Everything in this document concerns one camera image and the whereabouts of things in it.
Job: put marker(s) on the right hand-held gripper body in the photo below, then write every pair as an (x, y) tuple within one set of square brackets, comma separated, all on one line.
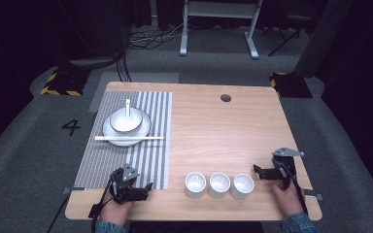
[(286, 161)]

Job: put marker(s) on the white chopsticks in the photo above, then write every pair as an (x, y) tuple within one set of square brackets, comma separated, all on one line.
[(155, 138)]

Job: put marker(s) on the grey table clamp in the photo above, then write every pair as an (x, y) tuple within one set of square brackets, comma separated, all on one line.
[(73, 190), (314, 194)]

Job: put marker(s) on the grey curtain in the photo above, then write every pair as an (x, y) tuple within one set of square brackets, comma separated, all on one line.
[(323, 39)]

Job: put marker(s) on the white plate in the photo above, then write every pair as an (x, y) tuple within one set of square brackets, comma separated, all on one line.
[(142, 129)]

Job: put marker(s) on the white ceramic spoon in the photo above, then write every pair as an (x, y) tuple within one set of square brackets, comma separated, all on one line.
[(128, 108)]

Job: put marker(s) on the person's left hand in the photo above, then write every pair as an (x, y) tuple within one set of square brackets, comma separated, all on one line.
[(116, 212)]

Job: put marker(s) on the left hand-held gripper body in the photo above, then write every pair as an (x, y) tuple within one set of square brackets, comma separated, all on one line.
[(128, 189)]

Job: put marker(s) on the black tripod stand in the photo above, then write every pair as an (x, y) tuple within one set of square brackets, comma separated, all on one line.
[(286, 37)]

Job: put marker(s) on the black yellow striped base plate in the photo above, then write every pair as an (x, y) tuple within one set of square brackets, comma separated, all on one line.
[(293, 85), (66, 81)]

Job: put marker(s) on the grey striped placemat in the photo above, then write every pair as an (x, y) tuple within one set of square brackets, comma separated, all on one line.
[(152, 161)]

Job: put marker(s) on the white bowl with dark rim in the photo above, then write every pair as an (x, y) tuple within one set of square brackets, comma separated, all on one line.
[(119, 123)]

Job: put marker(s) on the white cup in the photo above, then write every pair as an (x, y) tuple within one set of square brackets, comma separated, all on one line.
[(195, 186), (242, 187), (219, 187)]

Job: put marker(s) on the white metal desk frame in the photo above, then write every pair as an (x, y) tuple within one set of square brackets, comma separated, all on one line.
[(220, 9)]

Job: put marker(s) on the person's right hand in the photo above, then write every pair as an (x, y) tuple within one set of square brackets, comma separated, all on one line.
[(286, 200)]

